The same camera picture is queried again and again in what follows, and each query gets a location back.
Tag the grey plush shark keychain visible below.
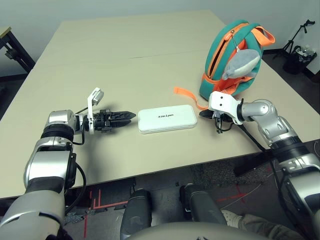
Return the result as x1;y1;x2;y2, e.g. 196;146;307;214
222;48;262;81

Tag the teal and orange backpack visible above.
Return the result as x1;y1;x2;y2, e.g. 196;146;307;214
173;19;276;111

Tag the white perforated bystander shoe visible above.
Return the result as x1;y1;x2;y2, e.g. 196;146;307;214
221;209;245;227

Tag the black trash bin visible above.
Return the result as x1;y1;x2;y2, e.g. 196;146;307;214
282;45;318;75

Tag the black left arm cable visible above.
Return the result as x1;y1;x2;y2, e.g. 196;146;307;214
63;106;89;216

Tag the grey robot torso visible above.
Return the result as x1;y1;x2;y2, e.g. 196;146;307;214
129;222;298;240

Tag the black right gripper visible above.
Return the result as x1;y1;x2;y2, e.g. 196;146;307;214
199;110;236;125

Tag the dark grey robot right leg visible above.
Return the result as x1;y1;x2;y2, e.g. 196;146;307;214
179;183;227;226

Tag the dark grey robot leg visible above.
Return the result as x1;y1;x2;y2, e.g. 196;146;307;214
179;183;227;226
119;188;153;240

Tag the dark grey robot left leg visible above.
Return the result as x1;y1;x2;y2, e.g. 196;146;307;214
119;188;153;240

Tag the black framed side table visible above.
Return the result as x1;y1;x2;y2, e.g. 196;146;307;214
0;26;36;75

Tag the black tripod stand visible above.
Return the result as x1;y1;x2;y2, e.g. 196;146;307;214
273;19;316;60

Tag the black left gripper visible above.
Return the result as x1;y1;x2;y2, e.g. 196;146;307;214
93;109;137;133

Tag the khaki bystander trouser leg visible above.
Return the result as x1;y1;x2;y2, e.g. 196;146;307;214
234;214;305;240

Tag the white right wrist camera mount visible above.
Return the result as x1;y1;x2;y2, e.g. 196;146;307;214
208;91;244;126

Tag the white Unitree pencil case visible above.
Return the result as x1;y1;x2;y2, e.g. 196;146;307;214
137;104;198;135

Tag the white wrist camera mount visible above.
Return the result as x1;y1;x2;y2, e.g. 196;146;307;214
86;87;105;136
208;91;244;126

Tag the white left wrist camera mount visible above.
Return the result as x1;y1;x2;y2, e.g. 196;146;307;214
86;87;105;136

